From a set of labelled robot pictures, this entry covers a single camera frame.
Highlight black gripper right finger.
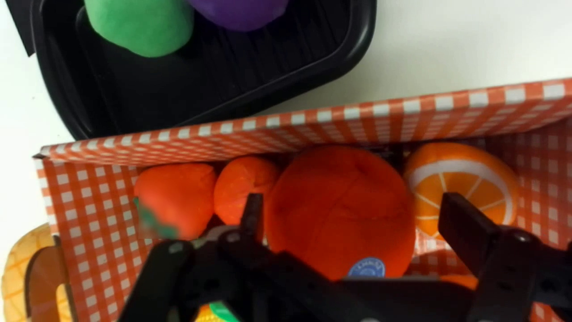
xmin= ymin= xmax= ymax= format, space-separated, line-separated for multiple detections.
xmin=439 ymin=192 xmax=546 ymax=322

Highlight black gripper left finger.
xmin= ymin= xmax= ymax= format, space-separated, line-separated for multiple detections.
xmin=119 ymin=192 xmax=267 ymax=322

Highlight big orange round plush toy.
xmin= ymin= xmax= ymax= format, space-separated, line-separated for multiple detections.
xmin=265 ymin=144 xmax=417 ymax=283

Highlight small orange plush fruit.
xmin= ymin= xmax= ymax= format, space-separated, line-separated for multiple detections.
xmin=213 ymin=156 xmax=283 ymax=228

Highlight orange slice plush toy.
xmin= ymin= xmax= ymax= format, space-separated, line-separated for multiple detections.
xmin=405 ymin=142 xmax=521 ymax=240

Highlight orange tomato plush green leaf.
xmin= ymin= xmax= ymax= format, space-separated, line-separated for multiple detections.
xmin=133 ymin=195 xmax=181 ymax=240

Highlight yellow green corn plush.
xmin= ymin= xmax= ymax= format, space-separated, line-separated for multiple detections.
xmin=196 ymin=301 xmax=240 ymax=322

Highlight black plastic tray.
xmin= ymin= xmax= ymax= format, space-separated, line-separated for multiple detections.
xmin=29 ymin=0 xmax=380 ymax=142

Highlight orange checkered cardboard box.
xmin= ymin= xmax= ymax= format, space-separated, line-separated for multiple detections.
xmin=33 ymin=77 xmax=572 ymax=322

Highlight purple plum plush toy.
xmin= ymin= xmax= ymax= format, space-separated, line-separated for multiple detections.
xmin=188 ymin=0 xmax=292 ymax=33

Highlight green apple plush toy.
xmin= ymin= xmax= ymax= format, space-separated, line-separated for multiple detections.
xmin=83 ymin=0 xmax=196 ymax=59

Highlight yellow pineapple plush toy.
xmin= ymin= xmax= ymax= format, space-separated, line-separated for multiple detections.
xmin=3 ymin=222 xmax=62 ymax=322

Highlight black flat bracket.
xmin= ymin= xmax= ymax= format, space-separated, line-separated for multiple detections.
xmin=4 ymin=0 xmax=38 ymax=59

